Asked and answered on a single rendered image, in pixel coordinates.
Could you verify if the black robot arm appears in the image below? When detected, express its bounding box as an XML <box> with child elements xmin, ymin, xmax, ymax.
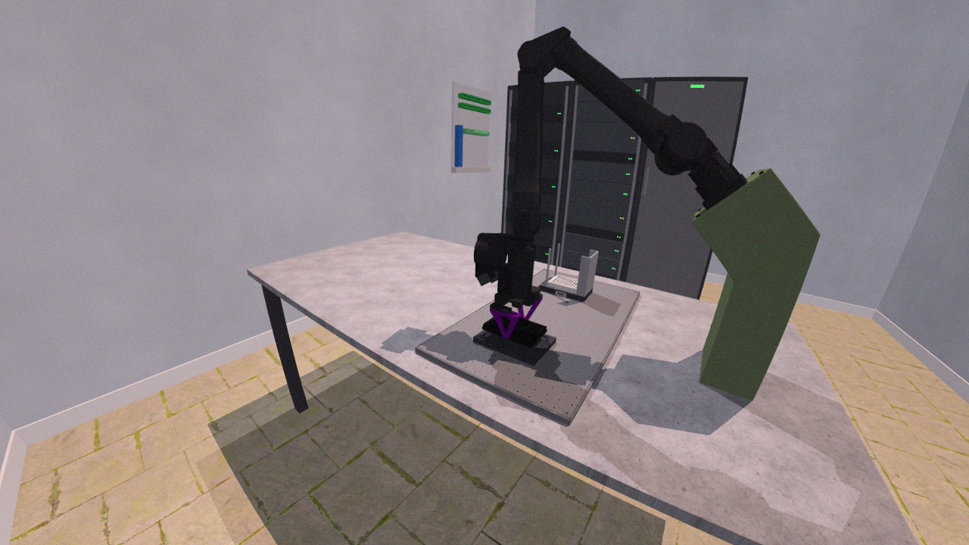
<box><xmin>474</xmin><ymin>26</ymin><xmax>747</xmax><ymax>296</ymax></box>

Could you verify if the white well plate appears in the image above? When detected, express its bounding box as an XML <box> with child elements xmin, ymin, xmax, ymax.
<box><xmin>547</xmin><ymin>275</ymin><xmax>578</xmax><ymax>293</ymax></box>

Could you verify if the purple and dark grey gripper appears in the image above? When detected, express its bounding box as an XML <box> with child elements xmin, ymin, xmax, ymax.
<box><xmin>490</xmin><ymin>268</ymin><xmax>543</xmax><ymax>339</ymax></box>

